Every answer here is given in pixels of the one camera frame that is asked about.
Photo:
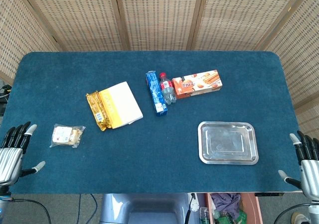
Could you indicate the blue cardboard box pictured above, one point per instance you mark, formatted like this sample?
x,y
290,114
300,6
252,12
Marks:
x,y
155,94

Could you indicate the water bottle with red label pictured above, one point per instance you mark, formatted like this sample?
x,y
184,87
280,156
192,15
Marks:
x,y
167,89

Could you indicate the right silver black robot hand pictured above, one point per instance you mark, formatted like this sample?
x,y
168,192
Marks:
x,y
310,176

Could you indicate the purple cloth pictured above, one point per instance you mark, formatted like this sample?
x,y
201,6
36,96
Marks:
x,y
224,200

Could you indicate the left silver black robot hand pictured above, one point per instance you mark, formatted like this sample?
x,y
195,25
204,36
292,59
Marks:
x,y
11,164

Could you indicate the pink storage box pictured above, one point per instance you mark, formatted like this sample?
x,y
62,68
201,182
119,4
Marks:
x,y
251,206

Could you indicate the green plastic bag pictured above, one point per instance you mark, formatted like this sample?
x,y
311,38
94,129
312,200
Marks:
x,y
239,217

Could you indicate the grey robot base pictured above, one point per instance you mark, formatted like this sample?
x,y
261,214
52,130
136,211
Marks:
x,y
144,209

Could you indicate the orange biscuit box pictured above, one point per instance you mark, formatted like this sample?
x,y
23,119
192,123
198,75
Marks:
x,y
199,83

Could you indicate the woven bamboo folding screen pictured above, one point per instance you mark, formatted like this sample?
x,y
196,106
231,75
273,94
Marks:
x,y
159,17

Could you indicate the beige tape roll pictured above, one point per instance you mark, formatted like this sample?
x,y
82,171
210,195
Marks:
x,y
297,217

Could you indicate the yellow and white notepad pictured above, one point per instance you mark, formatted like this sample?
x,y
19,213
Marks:
x,y
124,102

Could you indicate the white oval tag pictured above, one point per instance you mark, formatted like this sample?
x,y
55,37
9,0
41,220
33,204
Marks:
x,y
194,202

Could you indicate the gold foil snack package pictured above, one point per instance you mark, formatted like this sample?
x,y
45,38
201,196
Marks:
x,y
98,109

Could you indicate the clear bottle with green label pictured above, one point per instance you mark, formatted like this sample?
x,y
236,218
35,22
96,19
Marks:
x,y
204,216

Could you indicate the clear bag of pastry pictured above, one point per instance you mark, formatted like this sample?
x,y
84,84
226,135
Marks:
x,y
66,135

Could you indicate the rectangular metal tray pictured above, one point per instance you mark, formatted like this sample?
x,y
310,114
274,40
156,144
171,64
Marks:
x,y
228,143

